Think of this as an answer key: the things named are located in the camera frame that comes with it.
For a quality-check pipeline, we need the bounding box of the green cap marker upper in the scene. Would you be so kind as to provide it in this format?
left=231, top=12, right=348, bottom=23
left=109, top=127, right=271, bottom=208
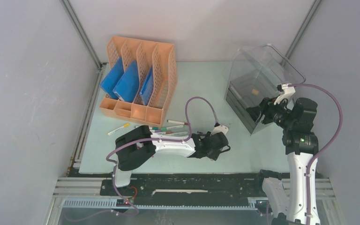
left=160, top=125, right=184, bottom=131

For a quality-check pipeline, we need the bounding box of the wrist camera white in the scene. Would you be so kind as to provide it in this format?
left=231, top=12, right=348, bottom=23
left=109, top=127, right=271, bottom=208
left=274, top=83, right=296, bottom=105
left=211, top=124, right=229, bottom=135

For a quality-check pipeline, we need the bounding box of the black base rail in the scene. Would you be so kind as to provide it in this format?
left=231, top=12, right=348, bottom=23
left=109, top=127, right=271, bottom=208
left=118, top=170, right=289, bottom=207

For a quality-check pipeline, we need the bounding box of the orange plastic file organizer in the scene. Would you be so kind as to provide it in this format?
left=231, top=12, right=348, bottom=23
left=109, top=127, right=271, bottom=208
left=99, top=36, right=178, bottom=128

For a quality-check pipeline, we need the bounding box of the clear plastic drawer cabinet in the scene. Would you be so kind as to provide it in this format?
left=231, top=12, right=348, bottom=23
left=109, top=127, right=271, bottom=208
left=224, top=44, right=306, bottom=134

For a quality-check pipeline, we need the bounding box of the brown cap marker in cluster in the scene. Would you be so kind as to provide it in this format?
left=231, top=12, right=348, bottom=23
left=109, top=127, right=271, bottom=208
left=157, top=131, right=173, bottom=135

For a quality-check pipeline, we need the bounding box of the blue folder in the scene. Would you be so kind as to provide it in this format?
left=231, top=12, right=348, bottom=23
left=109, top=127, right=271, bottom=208
left=113, top=60, right=139, bottom=103
left=100, top=57, right=124, bottom=100
left=139, top=66, right=154, bottom=105

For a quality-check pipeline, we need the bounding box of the blue folder front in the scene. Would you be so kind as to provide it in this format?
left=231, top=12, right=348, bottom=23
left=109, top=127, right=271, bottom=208
left=100, top=57, right=124, bottom=100

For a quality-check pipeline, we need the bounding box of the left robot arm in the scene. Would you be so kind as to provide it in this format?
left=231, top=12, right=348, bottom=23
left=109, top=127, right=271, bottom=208
left=111, top=123, right=231, bottom=195

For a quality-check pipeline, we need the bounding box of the yellow cap marker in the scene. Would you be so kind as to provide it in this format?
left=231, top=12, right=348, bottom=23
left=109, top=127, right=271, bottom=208
left=107, top=123, right=130, bottom=136

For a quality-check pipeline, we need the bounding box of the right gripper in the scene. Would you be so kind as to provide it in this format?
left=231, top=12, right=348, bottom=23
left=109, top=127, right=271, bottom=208
left=245, top=94, right=295, bottom=129

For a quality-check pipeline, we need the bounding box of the white marker right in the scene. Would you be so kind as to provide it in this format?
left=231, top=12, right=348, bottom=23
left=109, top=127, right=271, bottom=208
left=167, top=131, right=188, bottom=136

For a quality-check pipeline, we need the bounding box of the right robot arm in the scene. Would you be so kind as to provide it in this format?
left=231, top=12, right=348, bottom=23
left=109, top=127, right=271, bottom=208
left=246, top=97, right=321, bottom=225

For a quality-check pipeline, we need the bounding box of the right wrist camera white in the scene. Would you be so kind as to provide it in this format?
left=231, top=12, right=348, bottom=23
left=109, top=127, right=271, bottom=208
left=274, top=83, right=296, bottom=105

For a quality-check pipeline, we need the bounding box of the small cork block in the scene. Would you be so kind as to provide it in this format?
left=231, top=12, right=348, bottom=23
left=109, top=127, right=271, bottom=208
left=251, top=89, right=259, bottom=96

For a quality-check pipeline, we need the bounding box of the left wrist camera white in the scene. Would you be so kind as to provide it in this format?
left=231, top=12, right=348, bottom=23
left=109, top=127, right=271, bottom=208
left=211, top=124, right=229, bottom=135

